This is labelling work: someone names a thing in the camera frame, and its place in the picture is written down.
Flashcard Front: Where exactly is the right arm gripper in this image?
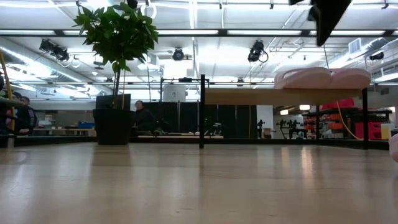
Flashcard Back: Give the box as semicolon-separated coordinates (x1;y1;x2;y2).
288;0;353;47

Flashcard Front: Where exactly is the pink slide sandal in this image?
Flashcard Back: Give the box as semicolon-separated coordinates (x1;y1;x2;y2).
274;67;332;90
388;133;398;163
329;68;371;90

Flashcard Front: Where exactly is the wooden shelf with black legs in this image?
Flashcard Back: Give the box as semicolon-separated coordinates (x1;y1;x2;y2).
198;73;370;150

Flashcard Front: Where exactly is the white ceiling vent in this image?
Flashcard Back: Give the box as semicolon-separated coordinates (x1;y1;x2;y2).
348;37;363;55

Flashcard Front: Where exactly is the black ceiling truss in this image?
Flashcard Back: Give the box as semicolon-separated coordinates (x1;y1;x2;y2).
0;28;398;37

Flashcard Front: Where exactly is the background robot station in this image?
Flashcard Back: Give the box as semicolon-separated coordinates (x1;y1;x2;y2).
276;119;304;140

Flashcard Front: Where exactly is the rack with red bins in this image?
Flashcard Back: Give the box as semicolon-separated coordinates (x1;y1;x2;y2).
303;98;393;141

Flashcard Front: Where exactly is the yellow container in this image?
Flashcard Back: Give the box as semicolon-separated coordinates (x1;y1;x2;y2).
381;123;392;141

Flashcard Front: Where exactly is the black partition curtain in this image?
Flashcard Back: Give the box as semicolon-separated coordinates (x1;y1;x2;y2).
146;101;258;139

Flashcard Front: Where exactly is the person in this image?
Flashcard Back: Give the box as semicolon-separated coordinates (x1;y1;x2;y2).
19;96;38;136
132;100;157;133

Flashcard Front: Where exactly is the black rectangular panel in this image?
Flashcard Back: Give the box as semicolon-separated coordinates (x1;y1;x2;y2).
95;93;132;110

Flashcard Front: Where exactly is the green plant in black pot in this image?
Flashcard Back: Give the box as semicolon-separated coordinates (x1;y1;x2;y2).
73;1;159;146

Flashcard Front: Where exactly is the yellow rod with black foot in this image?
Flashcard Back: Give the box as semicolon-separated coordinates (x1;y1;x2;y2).
0;49;16;133

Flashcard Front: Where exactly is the yellow hose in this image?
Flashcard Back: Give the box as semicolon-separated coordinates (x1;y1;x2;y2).
323;45;363;141

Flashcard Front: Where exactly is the black gantry frame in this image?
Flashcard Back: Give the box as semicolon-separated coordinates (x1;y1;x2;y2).
159;77;210;138

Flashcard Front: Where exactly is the black metal table frame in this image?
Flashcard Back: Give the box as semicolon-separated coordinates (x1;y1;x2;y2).
14;135;398;151

